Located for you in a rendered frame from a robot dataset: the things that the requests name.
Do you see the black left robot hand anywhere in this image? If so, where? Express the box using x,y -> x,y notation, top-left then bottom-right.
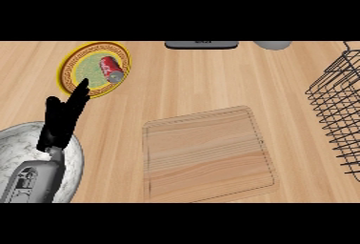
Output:
35,77 -> 91,153

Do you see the wooden cutting board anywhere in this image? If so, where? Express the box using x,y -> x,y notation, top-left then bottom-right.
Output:
140,105 -> 281,204

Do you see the white marble bowl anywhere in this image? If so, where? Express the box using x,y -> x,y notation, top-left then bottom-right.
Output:
0,120 -> 85,204

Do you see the yellow patterned plate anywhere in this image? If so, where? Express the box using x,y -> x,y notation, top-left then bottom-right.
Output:
56,41 -> 134,99

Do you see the red soda can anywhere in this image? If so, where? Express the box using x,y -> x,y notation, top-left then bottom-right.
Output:
98,55 -> 126,85

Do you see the dark grey flat appliance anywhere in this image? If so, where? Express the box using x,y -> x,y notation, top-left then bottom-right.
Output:
163,41 -> 240,51

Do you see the grey rounded object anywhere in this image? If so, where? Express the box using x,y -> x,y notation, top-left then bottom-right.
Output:
253,41 -> 293,51

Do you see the black wire basket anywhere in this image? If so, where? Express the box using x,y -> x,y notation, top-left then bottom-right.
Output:
303,41 -> 360,183

